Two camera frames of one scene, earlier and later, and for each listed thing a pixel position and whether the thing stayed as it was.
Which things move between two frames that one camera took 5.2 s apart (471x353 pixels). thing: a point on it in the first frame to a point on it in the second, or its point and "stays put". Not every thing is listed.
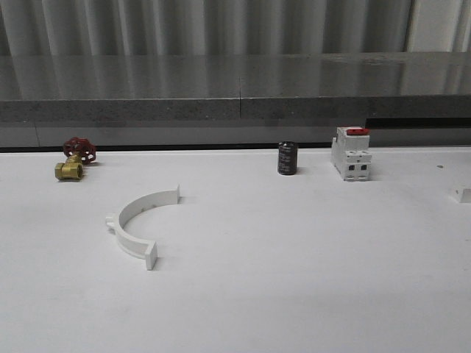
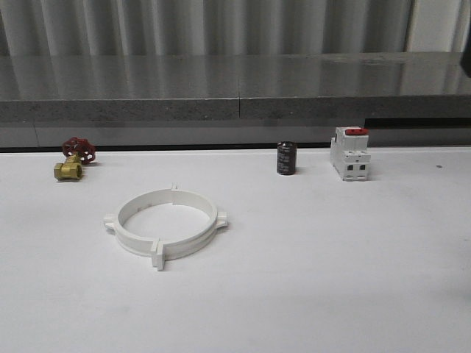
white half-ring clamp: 460,195 to 180,196
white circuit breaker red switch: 350,153 stays put
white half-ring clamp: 133,245 stays put
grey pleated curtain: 133,28 stays put
